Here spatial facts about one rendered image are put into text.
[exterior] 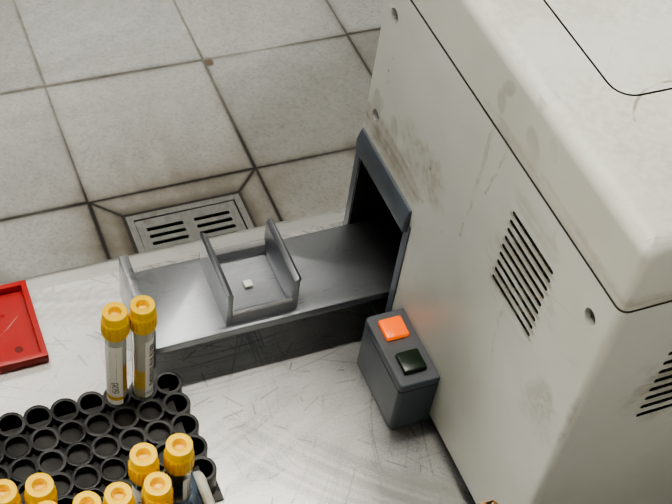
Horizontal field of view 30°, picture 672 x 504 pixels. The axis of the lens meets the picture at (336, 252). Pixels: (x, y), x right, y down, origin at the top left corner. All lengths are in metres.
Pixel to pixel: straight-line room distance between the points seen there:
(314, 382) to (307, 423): 0.03
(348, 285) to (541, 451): 0.22
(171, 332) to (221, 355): 0.05
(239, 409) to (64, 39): 1.69
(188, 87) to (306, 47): 0.26
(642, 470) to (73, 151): 1.61
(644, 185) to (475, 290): 0.17
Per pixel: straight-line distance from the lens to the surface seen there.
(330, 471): 0.82
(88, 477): 0.79
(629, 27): 0.69
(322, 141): 2.28
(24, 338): 0.87
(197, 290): 0.85
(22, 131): 2.28
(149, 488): 0.67
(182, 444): 0.69
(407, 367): 0.81
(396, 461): 0.83
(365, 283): 0.86
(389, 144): 0.81
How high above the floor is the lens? 1.57
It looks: 48 degrees down
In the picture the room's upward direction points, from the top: 10 degrees clockwise
